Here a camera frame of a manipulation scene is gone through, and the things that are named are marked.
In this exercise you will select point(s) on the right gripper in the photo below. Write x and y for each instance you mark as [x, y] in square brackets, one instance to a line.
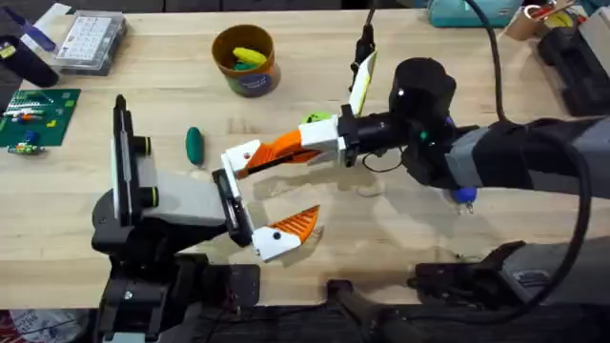
[419, 109]

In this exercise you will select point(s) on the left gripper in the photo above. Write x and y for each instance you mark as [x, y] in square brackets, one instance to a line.
[190, 200]

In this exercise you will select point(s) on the orange ribbed wedge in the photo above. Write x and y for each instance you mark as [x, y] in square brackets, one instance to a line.
[263, 155]

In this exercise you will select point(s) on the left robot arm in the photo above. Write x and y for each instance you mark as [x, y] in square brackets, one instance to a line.
[143, 295]

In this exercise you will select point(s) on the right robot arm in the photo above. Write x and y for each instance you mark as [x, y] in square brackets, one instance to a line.
[524, 157]

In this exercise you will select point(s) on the green disc with holes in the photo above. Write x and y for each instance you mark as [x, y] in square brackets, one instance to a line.
[314, 117]

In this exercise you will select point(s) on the right wrist upright plate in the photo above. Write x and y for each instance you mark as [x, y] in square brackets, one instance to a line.
[362, 86]

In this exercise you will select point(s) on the wrist upright plate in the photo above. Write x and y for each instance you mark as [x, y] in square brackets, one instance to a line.
[362, 86]
[125, 157]

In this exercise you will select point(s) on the green toy cucumber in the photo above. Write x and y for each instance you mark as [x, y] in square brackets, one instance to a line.
[194, 145]

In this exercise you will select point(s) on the brown tub with toys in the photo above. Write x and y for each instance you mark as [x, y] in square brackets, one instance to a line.
[245, 62]

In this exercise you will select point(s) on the left wrist upright plate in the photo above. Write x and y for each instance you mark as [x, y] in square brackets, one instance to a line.
[125, 157]

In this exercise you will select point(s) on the teal box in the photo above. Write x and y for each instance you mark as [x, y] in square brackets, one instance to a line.
[472, 12]

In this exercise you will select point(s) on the clear plastic parts box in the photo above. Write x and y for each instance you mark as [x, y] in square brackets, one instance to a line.
[90, 40]

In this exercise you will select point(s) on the green board with blocks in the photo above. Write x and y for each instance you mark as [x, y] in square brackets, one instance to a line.
[43, 114]

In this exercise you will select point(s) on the red and white bag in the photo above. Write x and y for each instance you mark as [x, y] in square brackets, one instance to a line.
[38, 328]

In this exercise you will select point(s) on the black box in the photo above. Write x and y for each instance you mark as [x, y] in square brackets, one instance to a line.
[572, 71]

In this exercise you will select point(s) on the black tool with yellow label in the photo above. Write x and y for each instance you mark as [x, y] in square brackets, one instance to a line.
[28, 64]

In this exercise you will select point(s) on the blue tool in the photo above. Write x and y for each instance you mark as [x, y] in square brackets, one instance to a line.
[33, 31]

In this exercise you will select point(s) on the grey box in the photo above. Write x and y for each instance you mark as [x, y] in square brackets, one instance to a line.
[598, 38]

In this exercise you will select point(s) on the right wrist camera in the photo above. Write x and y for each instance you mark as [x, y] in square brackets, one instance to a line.
[364, 45]

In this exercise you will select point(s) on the black rail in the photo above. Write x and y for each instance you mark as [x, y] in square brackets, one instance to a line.
[295, 328]

